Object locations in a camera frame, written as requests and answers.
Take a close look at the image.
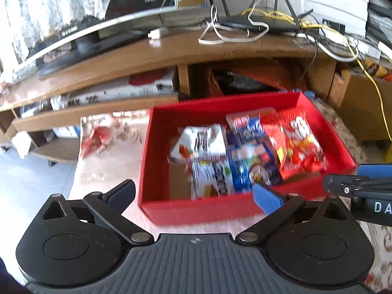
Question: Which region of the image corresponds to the black wifi router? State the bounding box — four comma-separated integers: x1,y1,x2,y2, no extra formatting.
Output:
208,0,314,35

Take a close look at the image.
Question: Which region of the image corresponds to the floral patterned mat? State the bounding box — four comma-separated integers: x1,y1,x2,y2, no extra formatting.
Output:
70,99,391,291

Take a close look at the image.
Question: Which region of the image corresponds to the black flat screen television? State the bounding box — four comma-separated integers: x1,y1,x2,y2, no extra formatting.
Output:
24,0,209,79

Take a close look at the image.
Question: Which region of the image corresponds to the red cardboard box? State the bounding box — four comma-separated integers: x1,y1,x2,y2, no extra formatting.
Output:
138,92,356,226

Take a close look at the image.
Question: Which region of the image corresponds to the white looped cable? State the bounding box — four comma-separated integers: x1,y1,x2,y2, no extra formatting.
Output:
198,0,270,45

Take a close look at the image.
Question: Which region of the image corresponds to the red blue snack bag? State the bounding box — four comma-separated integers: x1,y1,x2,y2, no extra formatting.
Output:
226,107,276,152

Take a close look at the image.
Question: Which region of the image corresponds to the wooden tv stand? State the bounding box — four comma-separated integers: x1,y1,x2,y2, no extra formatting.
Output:
1,31,337,145

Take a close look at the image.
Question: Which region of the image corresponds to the small white adapter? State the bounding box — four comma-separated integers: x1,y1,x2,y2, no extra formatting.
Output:
147,27,170,40

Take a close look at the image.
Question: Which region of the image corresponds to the thick white cable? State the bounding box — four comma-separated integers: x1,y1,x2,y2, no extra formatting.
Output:
295,32,360,64

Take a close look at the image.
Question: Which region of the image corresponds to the white red snack packet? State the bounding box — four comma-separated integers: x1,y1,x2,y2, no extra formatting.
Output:
169,124,227,163

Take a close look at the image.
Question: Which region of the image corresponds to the orange red bag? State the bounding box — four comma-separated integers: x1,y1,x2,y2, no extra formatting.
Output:
207,60,295,96

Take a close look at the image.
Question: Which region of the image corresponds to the white lace cloth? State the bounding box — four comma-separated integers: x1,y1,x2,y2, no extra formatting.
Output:
1,0,110,73

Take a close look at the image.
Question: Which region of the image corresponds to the yellow network cable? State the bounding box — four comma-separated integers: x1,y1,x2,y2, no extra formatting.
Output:
240,7,392,160

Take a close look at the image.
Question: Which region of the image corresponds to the blue foam mat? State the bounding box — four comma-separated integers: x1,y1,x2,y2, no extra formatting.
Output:
278,88,323,102

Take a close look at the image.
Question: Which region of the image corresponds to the green white snack packet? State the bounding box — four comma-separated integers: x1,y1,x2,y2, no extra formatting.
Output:
190,159,235,200

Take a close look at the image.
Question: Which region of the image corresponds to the blue snack packet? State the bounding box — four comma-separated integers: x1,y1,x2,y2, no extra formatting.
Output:
227,143,283,193

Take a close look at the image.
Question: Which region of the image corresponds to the wooden side cabinet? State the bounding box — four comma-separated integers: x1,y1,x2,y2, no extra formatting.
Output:
327,70,391,141

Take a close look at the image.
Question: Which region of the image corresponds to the white power strip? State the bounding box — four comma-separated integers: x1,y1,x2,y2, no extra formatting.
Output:
319,19,391,62

